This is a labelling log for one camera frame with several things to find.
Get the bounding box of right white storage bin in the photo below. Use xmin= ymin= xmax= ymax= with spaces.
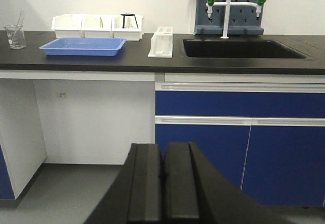
xmin=111 ymin=15 xmax=144 ymax=41

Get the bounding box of left white storage bin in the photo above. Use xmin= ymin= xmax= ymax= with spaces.
xmin=51 ymin=13 xmax=84 ymax=38

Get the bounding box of blue plastic tray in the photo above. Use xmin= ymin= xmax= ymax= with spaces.
xmin=39 ymin=37 xmax=126 ymax=56

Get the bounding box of blue left cabinet door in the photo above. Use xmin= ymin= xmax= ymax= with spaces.
xmin=155 ymin=115 xmax=252 ymax=189

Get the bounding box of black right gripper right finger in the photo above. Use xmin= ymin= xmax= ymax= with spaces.
xmin=162 ymin=142 xmax=293 ymax=224

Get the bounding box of white test tube rack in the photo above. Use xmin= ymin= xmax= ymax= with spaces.
xmin=148 ymin=26 xmax=173 ymax=58

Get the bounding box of white storage bin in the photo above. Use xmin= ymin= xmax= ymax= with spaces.
xmin=51 ymin=13 xmax=84 ymax=38
xmin=81 ymin=14 xmax=115 ymax=38
xmin=111 ymin=15 xmax=144 ymax=41

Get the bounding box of blue cabinet drawer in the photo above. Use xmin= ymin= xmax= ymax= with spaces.
xmin=155 ymin=83 xmax=324 ymax=118

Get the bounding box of glass beaker on counter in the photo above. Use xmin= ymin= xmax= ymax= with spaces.
xmin=4 ymin=24 xmax=26 ymax=49

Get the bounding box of white green lab faucet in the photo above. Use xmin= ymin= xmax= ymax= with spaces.
xmin=206 ymin=0 xmax=267 ymax=39

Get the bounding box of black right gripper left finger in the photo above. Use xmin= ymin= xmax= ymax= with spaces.
xmin=85 ymin=143 xmax=162 ymax=223

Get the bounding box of grey pegboard drying rack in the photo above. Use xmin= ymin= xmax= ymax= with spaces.
xmin=194 ymin=0 xmax=264 ymax=36

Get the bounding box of black wire tripod stand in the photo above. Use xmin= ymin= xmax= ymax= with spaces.
xmin=121 ymin=13 xmax=139 ymax=29

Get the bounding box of black lab sink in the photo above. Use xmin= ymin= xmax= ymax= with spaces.
xmin=183 ymin=39 xmax=307 ymax=59

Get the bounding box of glass stirring rod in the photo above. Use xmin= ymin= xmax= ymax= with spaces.
xmin=12 ymin=11 xmax=25 ymax=41

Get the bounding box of middle white storage bin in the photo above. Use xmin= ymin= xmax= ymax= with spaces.
xmin=81 ymin=14 xmax=115 ymax=38

